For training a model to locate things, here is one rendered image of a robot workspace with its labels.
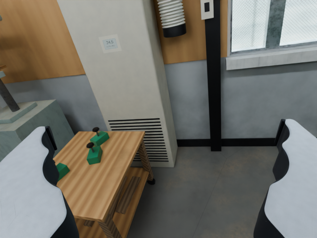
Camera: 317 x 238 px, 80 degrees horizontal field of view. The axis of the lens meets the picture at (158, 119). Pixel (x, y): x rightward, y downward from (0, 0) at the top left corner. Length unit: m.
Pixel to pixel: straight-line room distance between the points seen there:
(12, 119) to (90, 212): 1.08
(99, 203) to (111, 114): 0.76
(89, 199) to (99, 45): 0.92
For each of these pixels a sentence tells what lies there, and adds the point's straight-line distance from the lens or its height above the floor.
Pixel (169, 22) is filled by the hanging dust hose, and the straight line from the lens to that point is 1.32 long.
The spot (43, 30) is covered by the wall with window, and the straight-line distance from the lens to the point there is 1.95.
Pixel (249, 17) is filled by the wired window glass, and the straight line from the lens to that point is 1.60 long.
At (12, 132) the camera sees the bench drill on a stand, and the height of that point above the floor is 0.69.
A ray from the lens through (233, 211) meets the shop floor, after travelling 1.53.
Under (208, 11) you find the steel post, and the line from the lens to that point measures 1.38.
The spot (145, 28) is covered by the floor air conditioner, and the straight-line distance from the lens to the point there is 1.24.
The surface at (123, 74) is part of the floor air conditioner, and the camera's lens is 1.37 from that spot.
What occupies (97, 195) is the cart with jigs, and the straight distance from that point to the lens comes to 1.08.
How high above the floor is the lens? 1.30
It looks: 31 degrees down
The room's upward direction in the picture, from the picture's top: 12 degrees counter-clockwise
